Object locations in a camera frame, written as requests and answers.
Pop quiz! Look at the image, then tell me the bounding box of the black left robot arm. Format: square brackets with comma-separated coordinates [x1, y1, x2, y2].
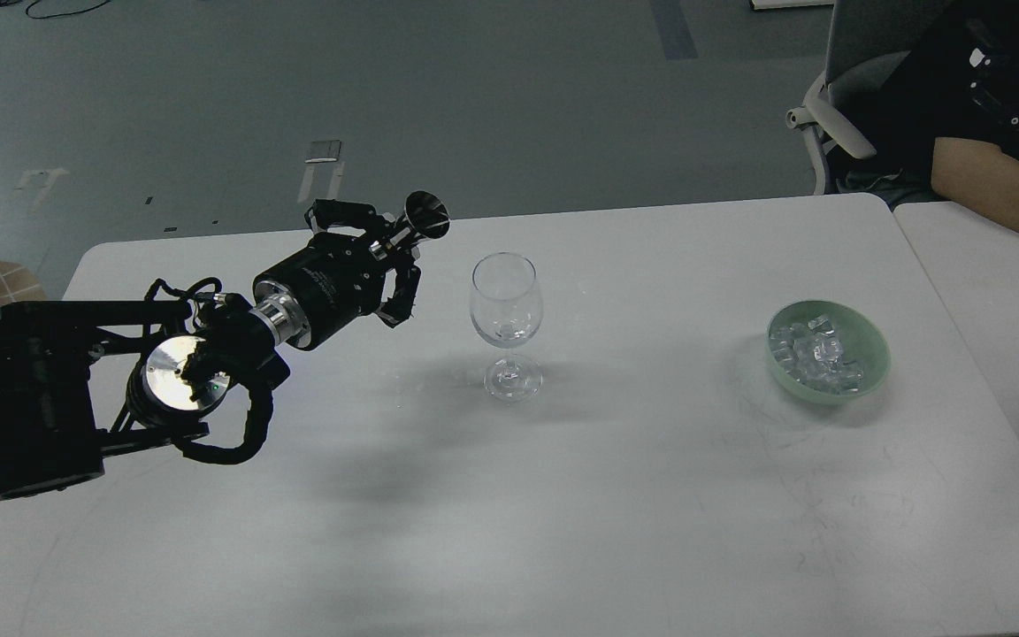
[0, 192, 450, 501]

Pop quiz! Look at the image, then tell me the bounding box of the stainless steel double jigger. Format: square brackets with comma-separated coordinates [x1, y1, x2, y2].
[379, 190, 450, 255]

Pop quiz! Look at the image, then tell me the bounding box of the clear wine glass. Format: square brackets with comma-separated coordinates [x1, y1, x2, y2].
[469, 251, 543, 403]

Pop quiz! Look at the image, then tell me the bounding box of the white adjacent table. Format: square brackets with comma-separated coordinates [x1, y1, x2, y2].
[894, 202, 1019, 440]

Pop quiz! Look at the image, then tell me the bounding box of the white office chair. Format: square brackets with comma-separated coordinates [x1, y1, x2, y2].
[785, 1, 949, 196]

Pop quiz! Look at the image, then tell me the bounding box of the clear ice cubes pile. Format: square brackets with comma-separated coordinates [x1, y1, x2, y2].
[768, 313, 865, 395]

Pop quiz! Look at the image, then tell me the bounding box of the person's bare forearm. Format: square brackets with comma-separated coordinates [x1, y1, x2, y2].
[931, 137, 1019, 234]

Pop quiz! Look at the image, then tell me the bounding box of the person in black shirt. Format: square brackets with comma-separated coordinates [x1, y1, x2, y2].
[837, 1, 1019, 204]

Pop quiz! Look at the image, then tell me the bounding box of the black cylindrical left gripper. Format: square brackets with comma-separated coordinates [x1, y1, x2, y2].
[252, 199, 421, 351]

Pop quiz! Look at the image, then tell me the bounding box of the green bowl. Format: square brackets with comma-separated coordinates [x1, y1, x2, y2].
[763, 299, 893, 406]

